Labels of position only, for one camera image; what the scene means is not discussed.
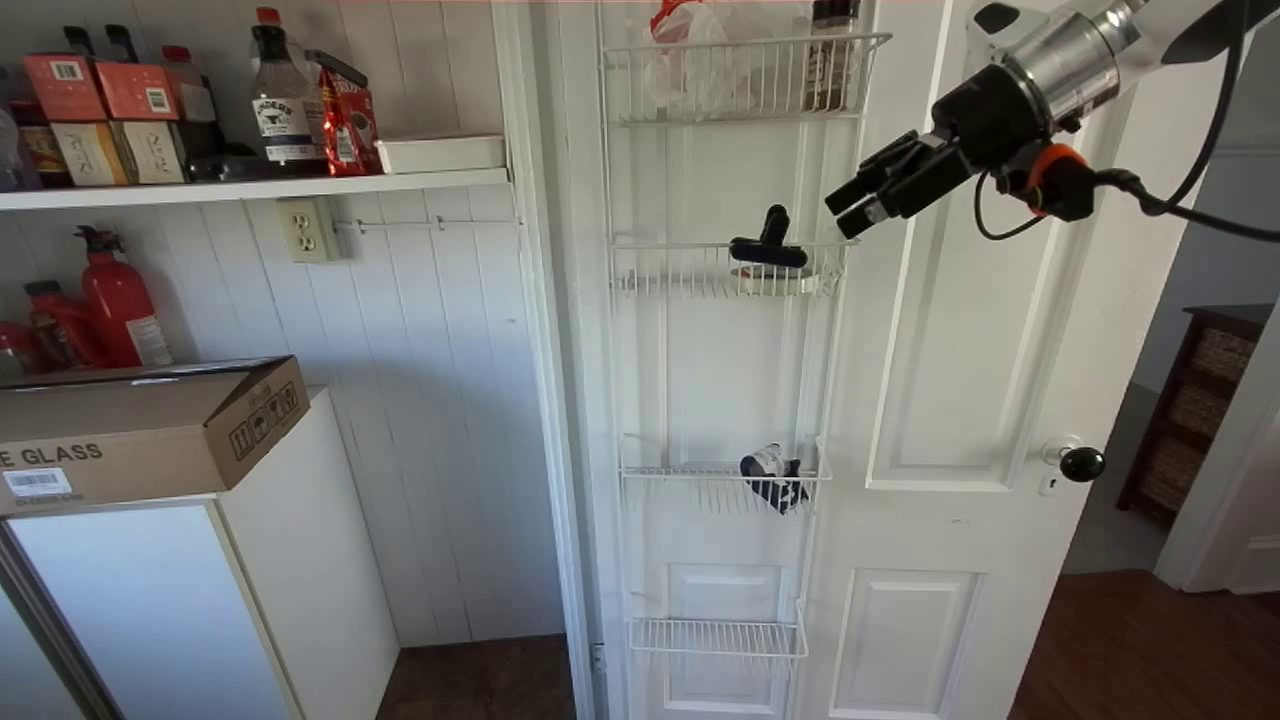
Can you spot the clear labelled liquor bottle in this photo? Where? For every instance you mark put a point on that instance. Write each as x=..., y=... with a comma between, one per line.
x=280, y=106

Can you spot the red white bag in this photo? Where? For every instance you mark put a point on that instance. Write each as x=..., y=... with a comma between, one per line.
x=680, y=21

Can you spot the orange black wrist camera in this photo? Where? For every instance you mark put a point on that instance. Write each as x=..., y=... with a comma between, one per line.
x=1062, y=180

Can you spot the beige wall outlet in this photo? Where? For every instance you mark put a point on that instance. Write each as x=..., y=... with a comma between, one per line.
x=308, y=233

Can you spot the brown wooden dresser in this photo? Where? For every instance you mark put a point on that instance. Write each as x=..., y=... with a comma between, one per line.
x=1187, y=412

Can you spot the white flat box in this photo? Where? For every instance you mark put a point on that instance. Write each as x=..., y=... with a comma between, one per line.
x=443, y=153

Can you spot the black capped bottle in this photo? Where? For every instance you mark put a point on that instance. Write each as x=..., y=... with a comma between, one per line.
x=78, y=43
x=121, y=43

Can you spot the black white patterned item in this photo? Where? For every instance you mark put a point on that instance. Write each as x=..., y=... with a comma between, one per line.
x=778, y=482

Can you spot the red fire extinguisher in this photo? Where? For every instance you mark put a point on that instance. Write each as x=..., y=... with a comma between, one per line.
x=121, y=306

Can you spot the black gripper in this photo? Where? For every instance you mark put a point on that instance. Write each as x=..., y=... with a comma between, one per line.
x=994, y=122

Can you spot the white cabinet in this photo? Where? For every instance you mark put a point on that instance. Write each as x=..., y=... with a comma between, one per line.
x=160, y=603

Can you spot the brown cardboard box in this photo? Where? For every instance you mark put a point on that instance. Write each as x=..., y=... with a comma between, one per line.
x=135, y=425

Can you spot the black door knob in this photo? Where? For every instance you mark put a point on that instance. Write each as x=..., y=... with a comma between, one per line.
x=1081, y=464

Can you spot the red tan carton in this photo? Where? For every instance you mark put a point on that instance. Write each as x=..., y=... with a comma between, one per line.
x=65, y=95
x=140, y=95

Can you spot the dark bottle with red cap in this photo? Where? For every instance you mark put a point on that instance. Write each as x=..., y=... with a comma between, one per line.
x=194, y=113

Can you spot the orange round object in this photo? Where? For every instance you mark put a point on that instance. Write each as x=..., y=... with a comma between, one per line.
x=784, y=283

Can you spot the white wall shelf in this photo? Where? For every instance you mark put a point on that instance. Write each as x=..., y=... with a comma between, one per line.
x=267, y=190

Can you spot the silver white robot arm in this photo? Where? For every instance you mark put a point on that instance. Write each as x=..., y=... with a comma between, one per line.
x=1081, y=53

